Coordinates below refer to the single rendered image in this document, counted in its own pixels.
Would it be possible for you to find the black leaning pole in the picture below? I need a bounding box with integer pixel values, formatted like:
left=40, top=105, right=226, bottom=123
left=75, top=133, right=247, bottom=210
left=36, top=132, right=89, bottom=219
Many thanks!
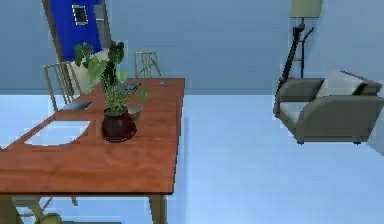
left=275, top=26, right=302, bottom=96

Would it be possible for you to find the white cushion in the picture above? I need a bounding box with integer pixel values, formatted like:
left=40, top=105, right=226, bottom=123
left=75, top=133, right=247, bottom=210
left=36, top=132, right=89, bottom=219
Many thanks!
left=315, top=70, right=367, bottom=98

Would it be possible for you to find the grey bowl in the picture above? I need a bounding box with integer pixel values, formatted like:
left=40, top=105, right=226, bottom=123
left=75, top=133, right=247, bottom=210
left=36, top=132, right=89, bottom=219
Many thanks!
left=125, top=103, right=144, bottom=121

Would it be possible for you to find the brown wooden dining table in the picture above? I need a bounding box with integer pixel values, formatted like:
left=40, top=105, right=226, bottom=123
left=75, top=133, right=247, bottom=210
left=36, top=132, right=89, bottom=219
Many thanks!
left=0, top=77, right=186, bottom=224

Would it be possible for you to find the grey laptop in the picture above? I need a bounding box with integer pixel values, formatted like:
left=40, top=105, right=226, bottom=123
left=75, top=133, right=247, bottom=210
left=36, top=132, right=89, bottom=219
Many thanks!
left=117, top=81, right=142, bottom=95

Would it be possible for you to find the grey armchair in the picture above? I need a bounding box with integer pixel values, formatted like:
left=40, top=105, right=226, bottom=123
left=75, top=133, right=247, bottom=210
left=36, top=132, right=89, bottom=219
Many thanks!
left=272, top=70, right=384, bottom=146

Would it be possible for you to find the blue door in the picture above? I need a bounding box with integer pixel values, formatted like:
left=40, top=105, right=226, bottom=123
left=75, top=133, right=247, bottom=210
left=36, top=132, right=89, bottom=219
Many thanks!
left=41, top=0, right=112, bottom=63

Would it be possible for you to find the green plant in dark pot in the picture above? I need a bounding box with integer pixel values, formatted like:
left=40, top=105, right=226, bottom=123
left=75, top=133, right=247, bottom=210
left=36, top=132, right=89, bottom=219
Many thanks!
left=73, top=40, right=149, bottom=144

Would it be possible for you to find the floor lamp with green shade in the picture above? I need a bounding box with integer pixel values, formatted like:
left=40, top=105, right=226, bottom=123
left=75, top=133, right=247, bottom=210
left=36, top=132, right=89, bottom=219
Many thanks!
left=288, top=0, right=324, bottom=80

